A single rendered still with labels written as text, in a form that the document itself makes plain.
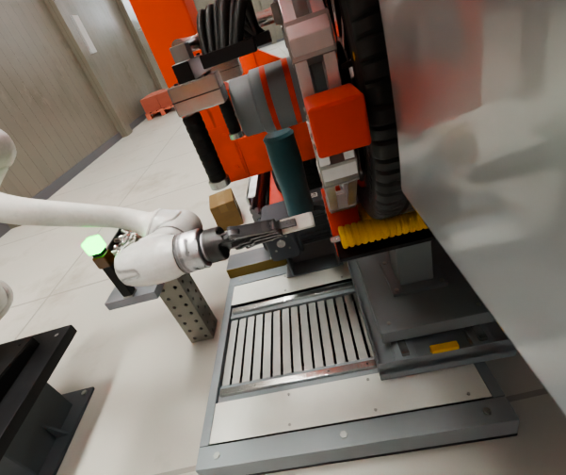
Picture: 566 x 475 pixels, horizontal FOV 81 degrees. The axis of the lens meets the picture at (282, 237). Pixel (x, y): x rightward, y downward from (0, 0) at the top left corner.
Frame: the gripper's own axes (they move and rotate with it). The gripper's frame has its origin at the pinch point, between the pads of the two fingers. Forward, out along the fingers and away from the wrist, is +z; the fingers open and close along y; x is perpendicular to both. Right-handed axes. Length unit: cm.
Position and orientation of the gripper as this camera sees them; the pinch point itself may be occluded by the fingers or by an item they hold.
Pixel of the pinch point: (297, 222)
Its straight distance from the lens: 69.6
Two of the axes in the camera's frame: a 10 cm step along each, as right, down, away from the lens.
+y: -1.9, -1.8, -9.6
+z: 9.6, -2.5, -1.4
